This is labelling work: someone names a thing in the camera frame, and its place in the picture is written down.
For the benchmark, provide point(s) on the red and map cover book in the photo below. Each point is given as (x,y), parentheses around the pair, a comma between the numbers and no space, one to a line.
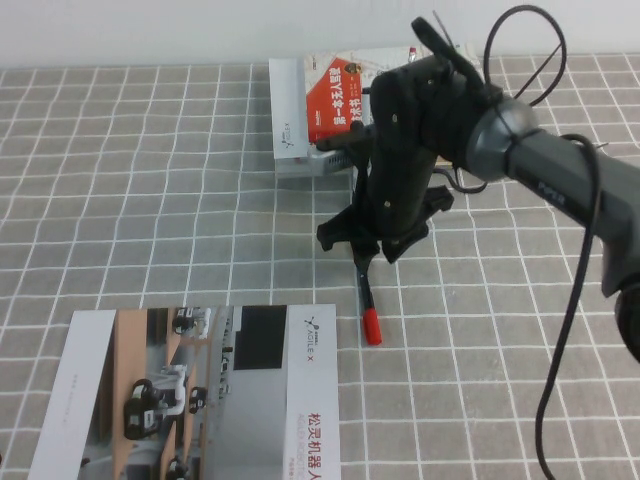
(330,100)

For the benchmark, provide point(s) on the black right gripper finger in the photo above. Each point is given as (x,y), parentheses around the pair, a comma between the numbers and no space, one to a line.
(345,227)
(440,200)

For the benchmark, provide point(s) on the red-capped black marker pen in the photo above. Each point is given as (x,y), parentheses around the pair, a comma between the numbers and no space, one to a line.
(370,325)

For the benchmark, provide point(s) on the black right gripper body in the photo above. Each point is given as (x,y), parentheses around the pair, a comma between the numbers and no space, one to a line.
(400,150)

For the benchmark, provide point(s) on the tall red pen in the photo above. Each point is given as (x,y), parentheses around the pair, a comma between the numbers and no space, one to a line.
(413,54)

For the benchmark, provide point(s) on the orange-edged book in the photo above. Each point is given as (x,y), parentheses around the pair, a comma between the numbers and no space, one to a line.
(442,164)

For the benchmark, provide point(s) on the grey white-grid tablecloth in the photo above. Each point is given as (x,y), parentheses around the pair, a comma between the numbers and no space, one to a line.
(200,225)

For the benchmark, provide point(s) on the AgileX robot photo brochure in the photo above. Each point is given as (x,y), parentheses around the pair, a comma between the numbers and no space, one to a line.
(200,400)

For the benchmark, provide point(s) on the white AgileX booklet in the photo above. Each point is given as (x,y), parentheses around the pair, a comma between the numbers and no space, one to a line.
(285,100)

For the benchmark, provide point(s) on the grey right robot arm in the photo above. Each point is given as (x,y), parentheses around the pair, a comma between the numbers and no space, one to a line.
(560,170)

